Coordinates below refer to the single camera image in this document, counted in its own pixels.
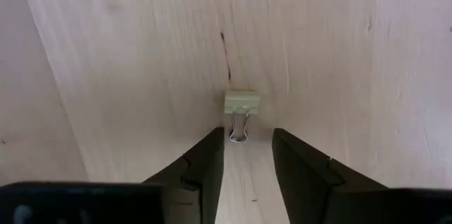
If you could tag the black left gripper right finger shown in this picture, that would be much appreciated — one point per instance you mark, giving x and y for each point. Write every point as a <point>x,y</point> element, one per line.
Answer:
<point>303,181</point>

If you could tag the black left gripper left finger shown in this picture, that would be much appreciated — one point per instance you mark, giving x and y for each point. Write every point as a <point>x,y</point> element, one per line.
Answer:
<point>201,174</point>

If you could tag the blue binder clip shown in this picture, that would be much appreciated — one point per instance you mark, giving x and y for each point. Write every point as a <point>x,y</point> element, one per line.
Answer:
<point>242,102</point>

